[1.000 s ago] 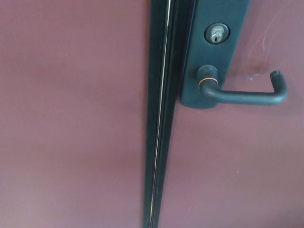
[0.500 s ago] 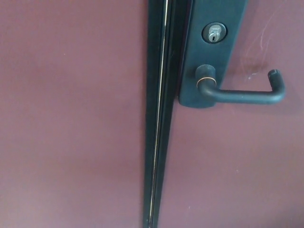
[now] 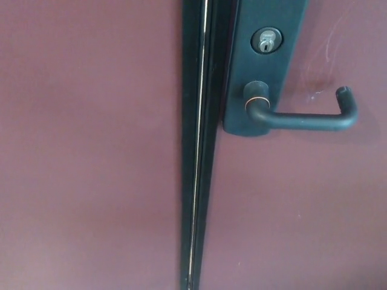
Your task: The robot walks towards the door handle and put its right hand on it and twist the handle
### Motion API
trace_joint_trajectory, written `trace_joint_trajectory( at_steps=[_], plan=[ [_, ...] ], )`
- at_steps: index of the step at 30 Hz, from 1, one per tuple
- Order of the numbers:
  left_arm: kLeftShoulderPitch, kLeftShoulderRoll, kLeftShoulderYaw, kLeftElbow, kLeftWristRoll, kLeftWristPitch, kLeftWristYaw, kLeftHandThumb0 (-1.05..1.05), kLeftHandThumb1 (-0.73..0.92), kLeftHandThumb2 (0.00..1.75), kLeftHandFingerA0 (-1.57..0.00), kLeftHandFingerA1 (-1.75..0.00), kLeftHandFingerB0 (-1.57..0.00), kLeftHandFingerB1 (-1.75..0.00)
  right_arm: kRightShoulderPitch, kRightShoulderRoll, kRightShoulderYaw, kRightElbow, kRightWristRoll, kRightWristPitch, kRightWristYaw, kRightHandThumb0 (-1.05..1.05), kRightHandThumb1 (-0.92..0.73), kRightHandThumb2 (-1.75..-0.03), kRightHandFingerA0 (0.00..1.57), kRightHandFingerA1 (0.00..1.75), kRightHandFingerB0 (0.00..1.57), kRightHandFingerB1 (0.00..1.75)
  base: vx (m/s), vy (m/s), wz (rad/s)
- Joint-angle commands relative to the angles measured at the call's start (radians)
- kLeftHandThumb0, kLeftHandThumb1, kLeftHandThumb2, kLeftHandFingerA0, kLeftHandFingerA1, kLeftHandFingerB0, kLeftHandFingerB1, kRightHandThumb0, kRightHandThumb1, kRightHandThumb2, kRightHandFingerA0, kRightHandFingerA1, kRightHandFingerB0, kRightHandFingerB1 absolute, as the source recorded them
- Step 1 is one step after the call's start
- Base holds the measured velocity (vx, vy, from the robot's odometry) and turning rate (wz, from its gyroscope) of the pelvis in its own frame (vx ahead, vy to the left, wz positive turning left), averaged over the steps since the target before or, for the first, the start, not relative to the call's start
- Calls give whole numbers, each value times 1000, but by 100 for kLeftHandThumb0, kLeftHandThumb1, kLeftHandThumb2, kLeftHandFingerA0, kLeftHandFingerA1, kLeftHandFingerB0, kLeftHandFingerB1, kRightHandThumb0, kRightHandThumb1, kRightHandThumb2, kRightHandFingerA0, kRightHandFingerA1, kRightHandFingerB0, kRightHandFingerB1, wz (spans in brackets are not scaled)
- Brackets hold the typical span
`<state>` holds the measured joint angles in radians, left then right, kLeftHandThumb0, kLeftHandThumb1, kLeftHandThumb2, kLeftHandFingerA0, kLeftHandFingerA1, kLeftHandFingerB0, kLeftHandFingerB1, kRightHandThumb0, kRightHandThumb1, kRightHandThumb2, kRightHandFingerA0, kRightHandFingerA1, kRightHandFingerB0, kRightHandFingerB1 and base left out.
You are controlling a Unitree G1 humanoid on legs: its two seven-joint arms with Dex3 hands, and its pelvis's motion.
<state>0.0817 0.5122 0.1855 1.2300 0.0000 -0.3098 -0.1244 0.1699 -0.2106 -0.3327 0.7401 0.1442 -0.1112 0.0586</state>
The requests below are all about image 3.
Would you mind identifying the maroon door leaf with handle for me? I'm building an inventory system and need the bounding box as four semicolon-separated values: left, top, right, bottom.
197;0;387;290

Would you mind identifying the maroon door leaf without handle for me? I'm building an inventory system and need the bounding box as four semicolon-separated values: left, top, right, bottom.
0;0;186;290

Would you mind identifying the dark lever door handle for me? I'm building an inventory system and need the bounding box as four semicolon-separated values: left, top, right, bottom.
242;80;360;132

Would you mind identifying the dark handle back plate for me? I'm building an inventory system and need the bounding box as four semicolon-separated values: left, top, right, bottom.
223;0;311;138

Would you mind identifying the black door edge strip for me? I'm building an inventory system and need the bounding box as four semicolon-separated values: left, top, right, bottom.
180;0;242;290

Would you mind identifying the silver lock cylinder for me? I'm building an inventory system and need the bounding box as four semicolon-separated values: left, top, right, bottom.
250;27;284;56

